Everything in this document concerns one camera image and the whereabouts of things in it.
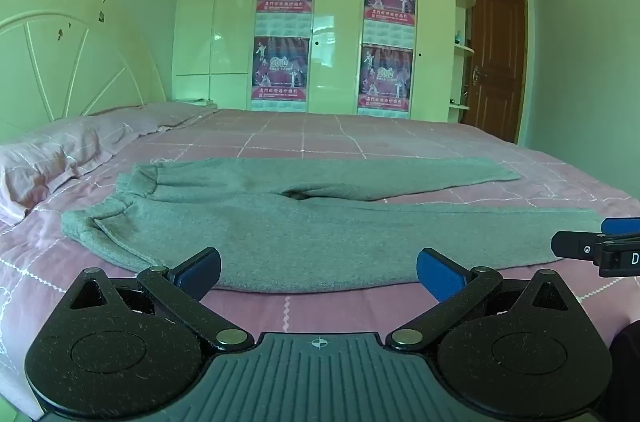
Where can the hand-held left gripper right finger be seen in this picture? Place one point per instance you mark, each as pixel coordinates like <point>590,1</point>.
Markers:
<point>440,274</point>

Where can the grey pants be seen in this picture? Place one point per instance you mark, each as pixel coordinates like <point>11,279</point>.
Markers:
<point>300,237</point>

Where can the cream wooden headboard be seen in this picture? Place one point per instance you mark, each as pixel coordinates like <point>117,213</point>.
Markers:
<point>65,52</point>

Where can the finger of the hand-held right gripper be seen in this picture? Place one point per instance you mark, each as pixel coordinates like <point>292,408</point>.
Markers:
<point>622,226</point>
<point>572,244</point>

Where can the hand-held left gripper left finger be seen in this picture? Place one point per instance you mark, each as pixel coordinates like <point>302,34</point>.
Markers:
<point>200,271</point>

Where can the cream corner shelf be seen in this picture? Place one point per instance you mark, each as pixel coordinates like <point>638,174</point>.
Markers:
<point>462,52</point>

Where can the brown wooden door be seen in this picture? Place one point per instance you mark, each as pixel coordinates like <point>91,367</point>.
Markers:
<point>495,62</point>

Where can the pink pillow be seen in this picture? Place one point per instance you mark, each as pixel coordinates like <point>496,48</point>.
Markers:
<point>55,152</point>

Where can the pink checked bed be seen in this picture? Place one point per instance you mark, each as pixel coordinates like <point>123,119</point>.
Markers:
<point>400,137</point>

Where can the cream glossy wardrobe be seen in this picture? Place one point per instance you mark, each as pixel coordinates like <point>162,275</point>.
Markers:
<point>335,2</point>

